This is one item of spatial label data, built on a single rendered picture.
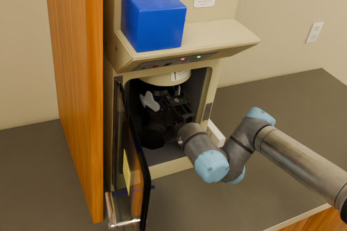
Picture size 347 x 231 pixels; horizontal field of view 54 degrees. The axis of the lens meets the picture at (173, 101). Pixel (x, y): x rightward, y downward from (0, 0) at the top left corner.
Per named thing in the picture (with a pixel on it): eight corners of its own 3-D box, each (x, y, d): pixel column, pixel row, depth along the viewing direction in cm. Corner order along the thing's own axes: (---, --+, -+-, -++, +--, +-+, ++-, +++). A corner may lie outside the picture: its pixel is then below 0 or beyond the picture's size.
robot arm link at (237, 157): (259, 159, 93) (242, 147, 85) (235, 192, 93) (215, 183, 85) (239, 144, 98) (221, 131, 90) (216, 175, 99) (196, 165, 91)
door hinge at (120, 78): (110, 181, 105) (112, 76, 81) (118, 179, 106) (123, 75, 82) (112, 185, 104) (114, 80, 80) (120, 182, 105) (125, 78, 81)
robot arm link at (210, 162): (215, 188, 85) (197, 181, 79) (194, 158, 92) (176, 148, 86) (238, 167, 83) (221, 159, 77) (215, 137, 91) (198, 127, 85)
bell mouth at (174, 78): (122, 56, 102) (123, 40, 98) (174, 50, 109) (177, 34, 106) (144, 91, 90) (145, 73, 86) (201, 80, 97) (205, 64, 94)
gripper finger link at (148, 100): (141, 81, 101) (165, 96, 97) (140, 97, 104) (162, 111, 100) (134, 85, 99) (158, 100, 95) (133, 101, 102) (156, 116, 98)
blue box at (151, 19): (120, 30, 73) (121, -11, 68) (161, 26, 77) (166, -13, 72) (136, 53, 67) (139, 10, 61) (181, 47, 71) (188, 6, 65)
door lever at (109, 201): (126, 193, 79) (127, 186, 77) (134, 230, 72) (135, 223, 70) (103, 197, 77) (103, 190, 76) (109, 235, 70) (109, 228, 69)
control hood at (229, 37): (112, 68, 79) (112, 29, 73) (226, 51, 93) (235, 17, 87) (128, 97, 72) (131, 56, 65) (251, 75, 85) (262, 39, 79)
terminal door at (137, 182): (115, 185, 104) (120, 78, 80) (135, 286, 82) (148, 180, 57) (113, 185, 104) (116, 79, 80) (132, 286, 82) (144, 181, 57)
